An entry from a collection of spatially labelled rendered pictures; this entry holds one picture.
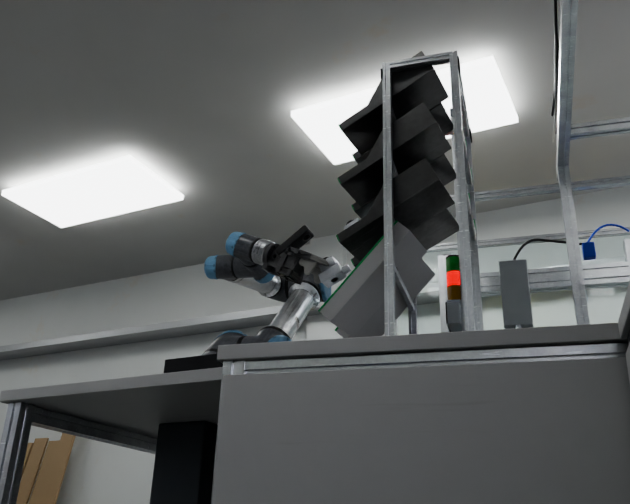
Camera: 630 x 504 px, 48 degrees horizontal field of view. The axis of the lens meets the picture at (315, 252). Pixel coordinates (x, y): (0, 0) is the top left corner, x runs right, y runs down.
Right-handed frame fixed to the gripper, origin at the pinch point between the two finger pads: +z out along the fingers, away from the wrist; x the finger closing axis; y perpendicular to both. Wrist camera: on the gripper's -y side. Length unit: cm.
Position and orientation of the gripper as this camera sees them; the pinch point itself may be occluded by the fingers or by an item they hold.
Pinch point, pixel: (330, 265)
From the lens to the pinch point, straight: 196.4
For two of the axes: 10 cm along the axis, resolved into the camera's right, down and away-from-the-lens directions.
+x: -4.4, -3.9, -8.1
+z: 8.0, 2.4, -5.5
